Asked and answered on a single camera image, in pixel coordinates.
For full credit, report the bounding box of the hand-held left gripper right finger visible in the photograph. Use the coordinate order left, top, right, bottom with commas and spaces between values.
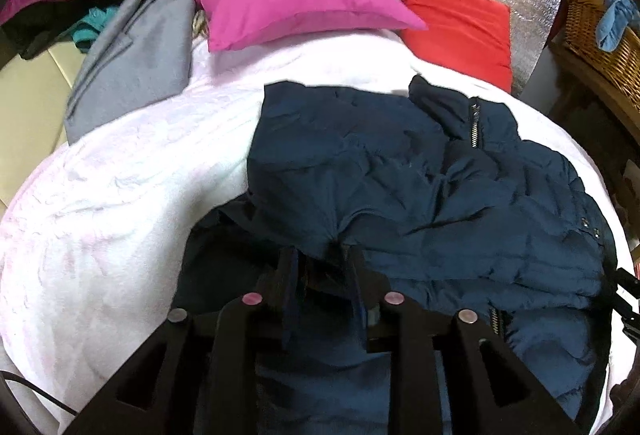
342, 245, 583, 435

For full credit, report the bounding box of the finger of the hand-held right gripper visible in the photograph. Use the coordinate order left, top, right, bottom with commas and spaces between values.
607, 267, 640, 337

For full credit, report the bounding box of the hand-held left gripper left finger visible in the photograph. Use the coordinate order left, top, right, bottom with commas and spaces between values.
62, 247, 302, 435

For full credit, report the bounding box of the navy blue padded jacket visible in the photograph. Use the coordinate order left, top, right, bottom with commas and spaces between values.
172, 75, 621, 435

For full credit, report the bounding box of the white fleece blanket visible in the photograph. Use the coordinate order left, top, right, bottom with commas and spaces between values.
0, 28, 636, 435

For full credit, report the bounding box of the wicker basket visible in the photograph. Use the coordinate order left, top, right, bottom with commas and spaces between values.
560, 0, 640, 116

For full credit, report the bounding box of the light blue cloth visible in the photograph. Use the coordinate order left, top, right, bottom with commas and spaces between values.
597, 0, 640, 52

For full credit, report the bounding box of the red pillow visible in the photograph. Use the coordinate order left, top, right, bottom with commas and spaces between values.
400, 0, 513, 93

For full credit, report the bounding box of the grey coat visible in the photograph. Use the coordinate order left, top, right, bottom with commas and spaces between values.
65, 0, 199, 146

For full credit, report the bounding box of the pink pillow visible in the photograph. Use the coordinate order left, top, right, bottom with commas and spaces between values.
194, 0, 430, 53

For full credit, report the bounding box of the cream panel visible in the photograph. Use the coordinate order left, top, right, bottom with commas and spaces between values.
0, 42, 83, 211

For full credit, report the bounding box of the teal cloth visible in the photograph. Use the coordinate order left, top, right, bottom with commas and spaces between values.
70, 6, 121, 53

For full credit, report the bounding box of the black cloth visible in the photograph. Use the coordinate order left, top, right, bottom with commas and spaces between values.
2, 0, 116, 62

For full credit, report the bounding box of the black cable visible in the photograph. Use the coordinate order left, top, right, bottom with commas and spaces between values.
0, 370, 81, 417

